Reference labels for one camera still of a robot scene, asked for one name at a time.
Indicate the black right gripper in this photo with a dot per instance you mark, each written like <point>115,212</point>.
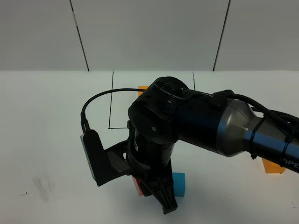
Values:
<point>149,158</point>

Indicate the red wooden cube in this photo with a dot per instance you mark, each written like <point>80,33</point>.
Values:
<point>139,187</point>

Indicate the blue wooden cube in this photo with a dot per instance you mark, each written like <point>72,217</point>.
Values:
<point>179,184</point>

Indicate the orange wooden cube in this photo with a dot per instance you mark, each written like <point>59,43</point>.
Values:
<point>272,168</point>

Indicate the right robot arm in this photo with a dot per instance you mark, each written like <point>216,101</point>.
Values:
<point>223,122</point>

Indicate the orange template cube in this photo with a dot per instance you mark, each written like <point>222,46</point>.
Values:
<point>142,88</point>

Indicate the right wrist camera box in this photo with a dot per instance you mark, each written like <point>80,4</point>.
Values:
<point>105,164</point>

